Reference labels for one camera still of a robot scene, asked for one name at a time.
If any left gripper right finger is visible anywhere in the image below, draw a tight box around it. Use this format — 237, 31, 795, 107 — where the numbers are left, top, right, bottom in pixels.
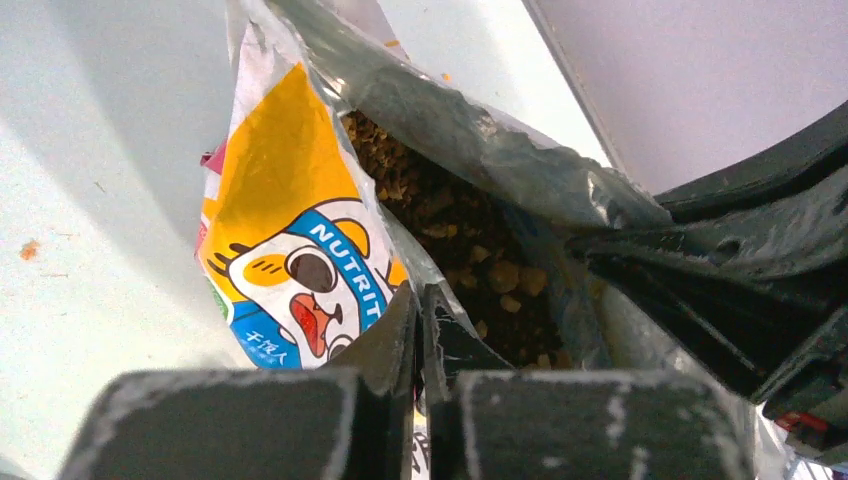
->
420, 284, 754, 479

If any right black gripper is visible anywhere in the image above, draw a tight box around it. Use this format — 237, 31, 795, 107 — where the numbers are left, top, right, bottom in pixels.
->
567, 106, 847, 464

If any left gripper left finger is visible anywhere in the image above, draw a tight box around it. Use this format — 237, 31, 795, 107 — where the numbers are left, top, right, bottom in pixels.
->
59, 285, 417, 479

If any pet food bag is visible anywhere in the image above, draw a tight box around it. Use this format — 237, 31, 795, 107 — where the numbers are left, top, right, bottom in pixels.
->
197, 1, 816, 479

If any brown kibble in bag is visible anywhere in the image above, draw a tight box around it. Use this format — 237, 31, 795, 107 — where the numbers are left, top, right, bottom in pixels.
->
342, 111, 573, 369

